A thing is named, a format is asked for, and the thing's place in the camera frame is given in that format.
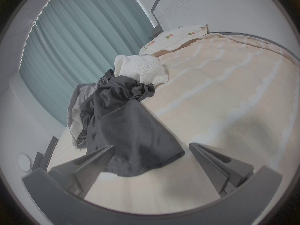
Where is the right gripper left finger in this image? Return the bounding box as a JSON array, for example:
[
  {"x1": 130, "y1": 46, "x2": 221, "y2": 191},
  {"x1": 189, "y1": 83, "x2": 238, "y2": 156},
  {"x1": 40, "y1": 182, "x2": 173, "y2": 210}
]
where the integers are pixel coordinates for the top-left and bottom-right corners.
[{"x1": 48, "y1": 144, "x2": 116, "y2": 198}]

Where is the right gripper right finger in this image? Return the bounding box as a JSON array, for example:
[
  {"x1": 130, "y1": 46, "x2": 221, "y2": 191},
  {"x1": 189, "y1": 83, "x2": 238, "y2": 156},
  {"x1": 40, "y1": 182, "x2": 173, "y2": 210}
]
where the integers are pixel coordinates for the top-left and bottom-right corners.
[{"x1": 189, "y1": 142, "x2": 255, "y2": 195}]

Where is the black T-shirt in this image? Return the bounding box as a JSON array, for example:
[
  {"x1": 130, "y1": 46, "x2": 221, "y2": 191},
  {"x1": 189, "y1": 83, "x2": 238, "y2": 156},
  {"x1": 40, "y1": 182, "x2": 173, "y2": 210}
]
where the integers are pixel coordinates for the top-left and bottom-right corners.
[{"x1": 85, "y1": 76, "x2": 186, "y2": 178}]

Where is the bed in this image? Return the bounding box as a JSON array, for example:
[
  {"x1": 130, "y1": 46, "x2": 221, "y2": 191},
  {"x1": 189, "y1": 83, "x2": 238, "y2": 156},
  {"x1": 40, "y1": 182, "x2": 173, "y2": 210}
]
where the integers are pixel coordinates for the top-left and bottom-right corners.
[{"x1": 47, "y1": 0, "x2": 300, "y2": 215}]

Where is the pile of clothes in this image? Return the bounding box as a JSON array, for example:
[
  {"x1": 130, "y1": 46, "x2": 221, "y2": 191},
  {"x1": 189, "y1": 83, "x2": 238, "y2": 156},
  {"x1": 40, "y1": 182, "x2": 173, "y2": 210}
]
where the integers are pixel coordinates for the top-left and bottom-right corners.
[{"x1": 67, "y1": 54, "x2": 170, "y2": 149}]

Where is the blue-green curtain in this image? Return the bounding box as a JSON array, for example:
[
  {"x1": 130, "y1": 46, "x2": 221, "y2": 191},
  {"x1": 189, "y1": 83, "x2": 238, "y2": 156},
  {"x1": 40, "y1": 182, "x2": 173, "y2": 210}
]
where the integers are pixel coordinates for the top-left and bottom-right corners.
[
  {"x1": 17, "y1": 24, "x2": 79, "y2": 128},
  {"x1": 35, "y1": 0, "x2": 157, "y2": 95}
]

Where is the white printed pillow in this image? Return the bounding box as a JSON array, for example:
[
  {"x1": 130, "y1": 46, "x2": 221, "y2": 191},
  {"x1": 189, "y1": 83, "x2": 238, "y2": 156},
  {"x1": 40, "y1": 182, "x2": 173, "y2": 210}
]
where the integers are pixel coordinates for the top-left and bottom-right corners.
[{"x1": 139, "y1": 24, "x2": 208, "y2": 57}]

